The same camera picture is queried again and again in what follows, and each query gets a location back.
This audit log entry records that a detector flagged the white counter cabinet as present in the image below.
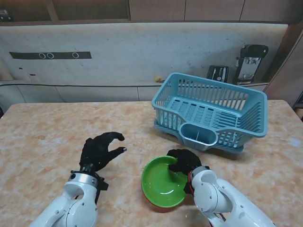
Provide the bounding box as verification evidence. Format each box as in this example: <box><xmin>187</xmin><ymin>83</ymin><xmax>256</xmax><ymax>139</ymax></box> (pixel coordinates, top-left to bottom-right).
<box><xmin>0</xmin><ymin>80</ymin><xmax>269</xmax><ymax>104</ymax></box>

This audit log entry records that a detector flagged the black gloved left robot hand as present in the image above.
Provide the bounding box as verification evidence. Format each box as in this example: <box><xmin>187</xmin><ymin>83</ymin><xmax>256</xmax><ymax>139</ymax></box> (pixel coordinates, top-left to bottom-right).
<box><xmin>79</xmin><ymin>131</ymin><xmax>128</xmax><ymax>172</ymax></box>

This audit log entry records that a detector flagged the dark item on shelf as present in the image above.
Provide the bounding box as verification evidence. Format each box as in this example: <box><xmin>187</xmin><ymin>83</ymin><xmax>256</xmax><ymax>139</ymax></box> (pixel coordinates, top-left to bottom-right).
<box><xmin>0</xmin><ymin>9</ymin><xmax>11</xmax><ymax>22</ymax></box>

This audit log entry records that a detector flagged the grey-blue cutlery holder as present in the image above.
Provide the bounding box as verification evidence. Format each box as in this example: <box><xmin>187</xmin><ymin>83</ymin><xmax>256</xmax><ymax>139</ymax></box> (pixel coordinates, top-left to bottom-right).
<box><xmin>180</xmin><ymin>122</ymin><xmax>218</xmax><ymax>151</ymax></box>

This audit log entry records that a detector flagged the thin black cable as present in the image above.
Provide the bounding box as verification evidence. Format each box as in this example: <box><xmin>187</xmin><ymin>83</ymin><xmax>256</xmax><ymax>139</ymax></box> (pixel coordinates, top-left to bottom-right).
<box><xmin>0</xmin><ymin>81</ymin><xmax>164</xmax><ymax>88</ymax></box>

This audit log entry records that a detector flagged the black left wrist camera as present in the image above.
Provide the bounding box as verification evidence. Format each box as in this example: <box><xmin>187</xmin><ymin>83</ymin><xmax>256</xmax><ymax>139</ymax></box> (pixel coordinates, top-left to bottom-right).
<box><xmin>94</xmin><ymin>176</ymin><xmax>109</xmax><ymax>204</ymax></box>

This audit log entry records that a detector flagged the orange plastic bowl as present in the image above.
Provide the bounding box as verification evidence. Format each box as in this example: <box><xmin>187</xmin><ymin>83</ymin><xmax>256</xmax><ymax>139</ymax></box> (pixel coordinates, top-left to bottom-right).
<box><xmin>143</xmin><ymin>192</ymin><xmax>187</xmax><ymax>209</ymax></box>

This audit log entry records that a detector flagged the light blue plastic dish rack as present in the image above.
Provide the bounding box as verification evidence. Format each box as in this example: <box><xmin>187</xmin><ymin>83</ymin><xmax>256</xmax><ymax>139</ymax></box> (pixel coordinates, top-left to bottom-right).
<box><xmin>151</xmin><ymin>72</ymin><xmax>268</xmax><ymax>149</ymax></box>

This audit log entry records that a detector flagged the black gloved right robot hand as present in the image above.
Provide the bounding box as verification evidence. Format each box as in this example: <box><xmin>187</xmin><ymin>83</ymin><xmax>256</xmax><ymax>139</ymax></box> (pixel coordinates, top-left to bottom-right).
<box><xmin>166</xmin><ymin>148</ymin><xmax>203</xmax><ymax>175</ymax></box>

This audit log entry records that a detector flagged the black strip with white rings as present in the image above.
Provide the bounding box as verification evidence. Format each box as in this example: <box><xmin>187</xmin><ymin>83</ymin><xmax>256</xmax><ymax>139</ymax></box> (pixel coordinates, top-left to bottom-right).
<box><xmin>9</xmin><ymin>51</ymin><xmax>92</xmax><ymax>60</ymax></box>

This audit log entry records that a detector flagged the black coffee machine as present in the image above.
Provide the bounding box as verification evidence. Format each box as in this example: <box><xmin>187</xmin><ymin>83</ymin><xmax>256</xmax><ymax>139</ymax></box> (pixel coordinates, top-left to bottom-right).
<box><xmin>233</xmin><ymin>42</ymin><xmax>269</xmax><ymax>85</ymax></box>

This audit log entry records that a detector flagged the black toaster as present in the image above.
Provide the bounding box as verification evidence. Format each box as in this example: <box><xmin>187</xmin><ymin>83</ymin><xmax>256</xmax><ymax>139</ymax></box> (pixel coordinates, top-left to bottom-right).
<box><xmin>206</xmin><ymin>65</ymin><xmax>229</xmax><ymax>83</ymax></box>

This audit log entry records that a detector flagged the green plastic bowl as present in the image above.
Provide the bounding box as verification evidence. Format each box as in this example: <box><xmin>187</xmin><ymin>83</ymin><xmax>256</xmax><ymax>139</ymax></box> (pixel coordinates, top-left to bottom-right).
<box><xmin>141</xmin><ymin>156</ymin><xmax>190</xmax><ymax>207</ymax></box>

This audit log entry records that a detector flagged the wooden wall cabinet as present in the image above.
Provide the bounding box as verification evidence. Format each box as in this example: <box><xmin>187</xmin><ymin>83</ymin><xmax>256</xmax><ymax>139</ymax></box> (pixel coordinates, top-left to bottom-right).
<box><xmin>0</xmin><ymin>0</ymin><xmax>303</xmax><ymax>24</ymax></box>

